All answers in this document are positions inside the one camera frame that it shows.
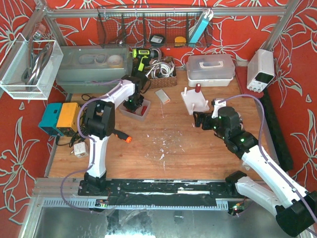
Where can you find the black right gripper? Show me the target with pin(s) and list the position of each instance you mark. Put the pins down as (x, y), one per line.
(204, 120)

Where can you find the white bench power supply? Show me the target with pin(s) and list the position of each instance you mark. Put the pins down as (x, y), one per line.
(261, 69)

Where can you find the orange handled screwdriver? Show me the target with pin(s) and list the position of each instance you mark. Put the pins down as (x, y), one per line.
(123, 136)

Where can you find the wicker basket with cables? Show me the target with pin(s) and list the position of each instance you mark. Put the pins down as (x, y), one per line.
(162, 73)

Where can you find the red plastic tool case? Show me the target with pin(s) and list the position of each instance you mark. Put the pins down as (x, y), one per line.
(245, 88)

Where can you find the large red spring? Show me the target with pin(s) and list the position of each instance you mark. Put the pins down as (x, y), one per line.
(198, 88)

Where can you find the grey plastic toolbox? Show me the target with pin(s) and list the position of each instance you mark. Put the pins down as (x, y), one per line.
(92, 69)

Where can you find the black wire wall basket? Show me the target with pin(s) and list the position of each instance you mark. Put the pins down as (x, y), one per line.
(153, 25)

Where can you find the green cordless drill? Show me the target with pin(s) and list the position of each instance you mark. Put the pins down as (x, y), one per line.
(143, 57)

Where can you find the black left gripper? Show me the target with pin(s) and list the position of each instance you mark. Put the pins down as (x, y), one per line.
(133, 104)

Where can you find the white peg base plate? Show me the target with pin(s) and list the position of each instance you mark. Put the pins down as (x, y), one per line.
(194, 101)

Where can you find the white power adapter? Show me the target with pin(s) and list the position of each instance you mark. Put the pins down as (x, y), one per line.
(80, 150)

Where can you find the white plastic storage box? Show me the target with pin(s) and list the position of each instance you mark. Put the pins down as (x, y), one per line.
(210, 70)

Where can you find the clear bin of springs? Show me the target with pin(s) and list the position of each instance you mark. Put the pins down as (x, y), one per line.
(140, 114)

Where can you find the teal and yellow box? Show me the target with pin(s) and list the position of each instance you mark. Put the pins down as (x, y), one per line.
(60, 119)

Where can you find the clear acrylic wall box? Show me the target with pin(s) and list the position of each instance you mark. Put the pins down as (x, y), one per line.
(29, 72)

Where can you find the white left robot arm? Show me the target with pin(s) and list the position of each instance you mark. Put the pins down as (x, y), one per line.
(99, 121)

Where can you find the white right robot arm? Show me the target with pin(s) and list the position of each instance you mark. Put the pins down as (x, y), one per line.
(294, 208)

